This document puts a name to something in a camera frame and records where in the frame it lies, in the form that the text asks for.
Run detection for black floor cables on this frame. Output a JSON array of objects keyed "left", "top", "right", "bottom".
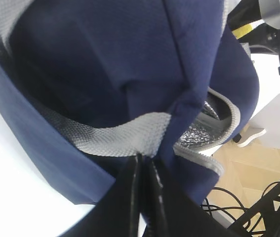
[{"left": 200, "top": 181, "right": 280, "bottom": 234}]

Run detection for black metal stand frame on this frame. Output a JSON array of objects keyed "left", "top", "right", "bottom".
[{"left": 228, "top": 182, "right": 280, "bottom": 237}]

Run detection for navy blue lunch bag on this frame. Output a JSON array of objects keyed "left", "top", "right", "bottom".
[{"left": 0, "top": 0, "right": 259, "bottom": 204}]

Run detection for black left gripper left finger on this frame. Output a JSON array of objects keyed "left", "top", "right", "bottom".
[{"left": 81, "top": 155, "right": 140, "bottom": 237}]

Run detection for white table foot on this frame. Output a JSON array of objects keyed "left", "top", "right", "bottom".
[{"left": 233, "top": 127, "right": 267, "bottom": 148}]

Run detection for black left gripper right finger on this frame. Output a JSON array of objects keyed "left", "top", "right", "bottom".
[{"left": 142, "top": 158, "right": 229, "bottom": 237}]

